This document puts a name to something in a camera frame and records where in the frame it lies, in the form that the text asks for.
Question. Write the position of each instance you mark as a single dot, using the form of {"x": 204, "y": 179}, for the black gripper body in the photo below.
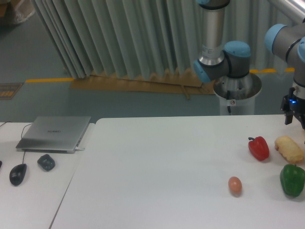
{"x": 291, "y": 103}

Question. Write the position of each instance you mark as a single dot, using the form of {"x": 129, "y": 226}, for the red bell pepper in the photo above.
{"x": 258, "y": 148}

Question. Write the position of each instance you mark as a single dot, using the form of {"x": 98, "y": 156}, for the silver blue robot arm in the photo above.
{"x": 229, "y": 65}

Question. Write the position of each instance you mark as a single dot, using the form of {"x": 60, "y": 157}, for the yellow bread loaf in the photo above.
{"x": 289, "y": 149}

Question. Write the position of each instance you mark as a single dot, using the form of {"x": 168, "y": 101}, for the green bell pepper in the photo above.
{"x": 292, "y": 180}

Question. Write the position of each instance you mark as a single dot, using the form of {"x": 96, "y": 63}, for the brown egg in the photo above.
{"x": 235, "y": 185}

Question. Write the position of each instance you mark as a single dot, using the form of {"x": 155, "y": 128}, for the brown cardboard sheet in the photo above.
{"x": 186, "y": 83}

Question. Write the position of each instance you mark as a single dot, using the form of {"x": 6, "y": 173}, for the pale green folding curtain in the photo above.
{"x": 153, "y": 39}

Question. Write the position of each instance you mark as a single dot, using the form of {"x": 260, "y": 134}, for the silver laptop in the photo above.
{"x": 54, "y": 134}

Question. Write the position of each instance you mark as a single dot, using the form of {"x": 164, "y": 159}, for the black computer mouse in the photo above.
{"x": 17, "y": 174}

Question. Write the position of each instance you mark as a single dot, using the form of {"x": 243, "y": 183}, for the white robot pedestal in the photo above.
{"x": 237, "y": 96}

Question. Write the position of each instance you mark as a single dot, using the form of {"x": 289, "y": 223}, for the white laptop cable plug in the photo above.
{"x": 79, "y": 149}

